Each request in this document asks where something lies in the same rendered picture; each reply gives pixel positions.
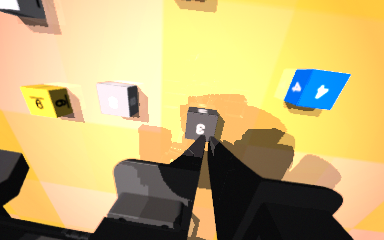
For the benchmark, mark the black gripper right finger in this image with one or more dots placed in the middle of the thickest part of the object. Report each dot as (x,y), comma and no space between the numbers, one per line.
(237,192)

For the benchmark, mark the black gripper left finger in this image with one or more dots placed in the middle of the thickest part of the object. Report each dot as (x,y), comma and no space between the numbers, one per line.
(177,180)

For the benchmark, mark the yellow digit block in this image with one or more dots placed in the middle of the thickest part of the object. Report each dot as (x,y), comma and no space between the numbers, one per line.
(49,101)

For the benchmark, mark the blue block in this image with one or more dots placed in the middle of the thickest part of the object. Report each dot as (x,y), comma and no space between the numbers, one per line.
(315,88)

